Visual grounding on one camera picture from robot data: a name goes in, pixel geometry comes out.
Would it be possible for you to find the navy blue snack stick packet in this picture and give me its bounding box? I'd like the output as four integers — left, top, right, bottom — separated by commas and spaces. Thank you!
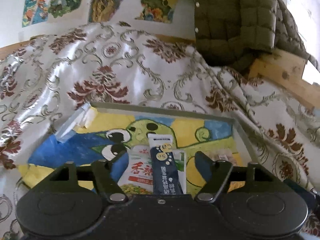
148, 133, 184, 196

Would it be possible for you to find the clear pink snack packet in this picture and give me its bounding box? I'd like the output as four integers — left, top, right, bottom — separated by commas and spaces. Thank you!
215, 148, 239, 166

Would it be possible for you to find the green red snack packet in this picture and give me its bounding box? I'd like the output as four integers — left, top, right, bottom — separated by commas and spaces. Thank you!
118, 145, 187, 195

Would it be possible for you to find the grey tray with cartoon painting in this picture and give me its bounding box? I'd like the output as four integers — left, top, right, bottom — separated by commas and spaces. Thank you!
18, 104, 254, 196

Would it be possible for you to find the floral satin bed cover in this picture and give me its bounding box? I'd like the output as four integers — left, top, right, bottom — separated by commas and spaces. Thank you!
1, 24, 319, 239

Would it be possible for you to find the olive quilted puffer jacket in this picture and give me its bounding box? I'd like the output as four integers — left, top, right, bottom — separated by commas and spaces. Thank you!
194, 0, 319, 72

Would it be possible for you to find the wooden bed frame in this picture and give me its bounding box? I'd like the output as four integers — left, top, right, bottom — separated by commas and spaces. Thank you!
1, 28, 319, 120

